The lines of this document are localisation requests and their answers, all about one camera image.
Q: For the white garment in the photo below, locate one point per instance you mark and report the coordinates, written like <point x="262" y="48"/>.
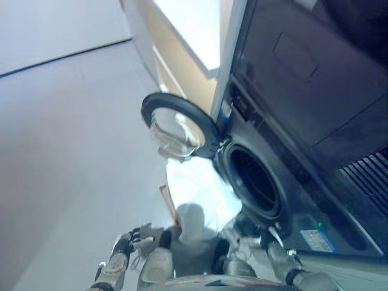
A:
<point x="197" y="185"/>

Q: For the silver left robot leg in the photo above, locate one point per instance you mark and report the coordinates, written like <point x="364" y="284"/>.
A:
<point x="157" y="262"/>

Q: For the woven wicker laundry basket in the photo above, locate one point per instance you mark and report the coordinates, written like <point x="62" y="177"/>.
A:
<point x="168" y="197"/>

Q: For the round washing machine door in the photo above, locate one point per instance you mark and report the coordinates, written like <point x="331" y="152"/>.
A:
<point x="182" y="104"/>

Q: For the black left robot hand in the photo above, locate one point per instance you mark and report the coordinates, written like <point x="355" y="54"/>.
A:
<point x="125" y="244"/>

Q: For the small blue white sticker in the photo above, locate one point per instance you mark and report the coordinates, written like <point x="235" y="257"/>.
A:
<point x="225" y="110"/>

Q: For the silver robot leg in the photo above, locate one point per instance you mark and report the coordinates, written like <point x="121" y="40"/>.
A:
<point x="157" y="262"/>
<point x="242" y="260"/>

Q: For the white counter cabinet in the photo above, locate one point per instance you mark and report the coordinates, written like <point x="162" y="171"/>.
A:
<point x="188" y="36"/>

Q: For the black right robot foot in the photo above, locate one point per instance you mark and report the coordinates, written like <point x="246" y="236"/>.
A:
<point x="222" y="248"/>

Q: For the grey front-load washing machine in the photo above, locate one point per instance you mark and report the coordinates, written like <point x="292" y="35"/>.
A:
<point x="291" y="169"/>

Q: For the large blue energy label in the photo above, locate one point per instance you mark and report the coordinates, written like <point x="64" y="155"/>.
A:
<point x="318" y="241"/>

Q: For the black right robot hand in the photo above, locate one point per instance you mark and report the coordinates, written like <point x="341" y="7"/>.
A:
<point x="271" y="236"/>

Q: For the silver right robot leg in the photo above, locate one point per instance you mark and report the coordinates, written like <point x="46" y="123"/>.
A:
<point x="242" y="260"/>

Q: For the black left robot foot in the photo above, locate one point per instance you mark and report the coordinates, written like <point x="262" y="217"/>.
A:
<point x="165" y="238"/>

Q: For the grey robot torso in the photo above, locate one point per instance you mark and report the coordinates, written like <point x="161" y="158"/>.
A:
<point x="212" y="283"/>

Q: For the black robot foot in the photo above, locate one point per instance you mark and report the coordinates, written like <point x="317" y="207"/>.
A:
<point x="222" y="248"/>
<point x="165" y="238"/>

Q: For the grey tumble dryer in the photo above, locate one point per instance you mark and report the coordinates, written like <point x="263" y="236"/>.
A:
<point x="303" y="75"/>

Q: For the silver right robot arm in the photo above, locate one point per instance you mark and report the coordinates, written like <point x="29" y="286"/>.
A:
<point x="288" y="257"/>

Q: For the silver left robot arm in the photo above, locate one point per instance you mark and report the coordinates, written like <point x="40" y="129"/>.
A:
<point x="113" y="266"/>

